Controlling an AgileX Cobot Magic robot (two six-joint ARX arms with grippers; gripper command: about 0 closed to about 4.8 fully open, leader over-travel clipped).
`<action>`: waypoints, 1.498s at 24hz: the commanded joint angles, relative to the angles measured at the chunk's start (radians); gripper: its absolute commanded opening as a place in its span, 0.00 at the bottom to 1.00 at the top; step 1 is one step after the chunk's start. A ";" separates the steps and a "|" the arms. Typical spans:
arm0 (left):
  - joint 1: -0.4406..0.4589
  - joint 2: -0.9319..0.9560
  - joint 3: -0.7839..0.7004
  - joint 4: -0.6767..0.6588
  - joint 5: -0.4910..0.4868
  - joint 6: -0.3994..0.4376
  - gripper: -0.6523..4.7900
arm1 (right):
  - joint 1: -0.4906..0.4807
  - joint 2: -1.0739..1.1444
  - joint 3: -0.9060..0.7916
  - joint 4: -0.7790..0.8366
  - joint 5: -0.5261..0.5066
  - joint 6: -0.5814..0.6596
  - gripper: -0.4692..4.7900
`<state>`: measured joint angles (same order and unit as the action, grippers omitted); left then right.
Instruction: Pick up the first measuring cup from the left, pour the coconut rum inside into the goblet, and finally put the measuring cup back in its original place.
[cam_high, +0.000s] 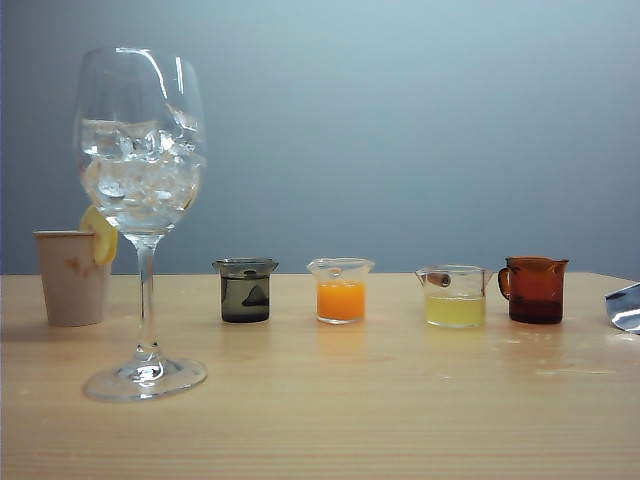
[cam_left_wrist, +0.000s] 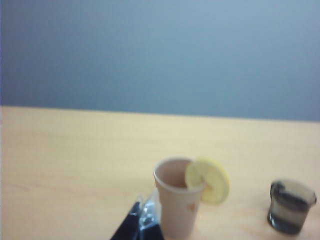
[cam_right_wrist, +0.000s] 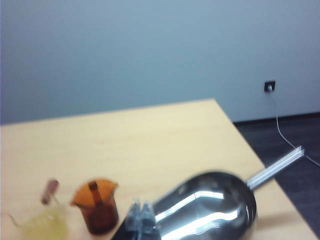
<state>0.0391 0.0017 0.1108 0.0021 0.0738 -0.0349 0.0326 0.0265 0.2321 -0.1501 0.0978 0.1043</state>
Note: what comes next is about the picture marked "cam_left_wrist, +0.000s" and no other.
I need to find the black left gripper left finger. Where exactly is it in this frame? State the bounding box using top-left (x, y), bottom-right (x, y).
top-left (109, 201), bottom-right (141, 240)

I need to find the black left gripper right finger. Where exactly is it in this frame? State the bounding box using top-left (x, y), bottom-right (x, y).
top-left (138, 189), bottom-right (166, 240)

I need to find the yellow lemon slice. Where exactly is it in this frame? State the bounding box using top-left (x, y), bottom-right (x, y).
top-left (184, 157), bottom-right (230, 206)

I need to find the smoky grey glass measuring cup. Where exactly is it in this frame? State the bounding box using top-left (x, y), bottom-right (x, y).
top-left (266, 177), bottom-right (318, 235)

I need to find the beige paper cup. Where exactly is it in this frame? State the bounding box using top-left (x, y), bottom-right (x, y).
top-left (152, 156), bottom-right (206, 240)

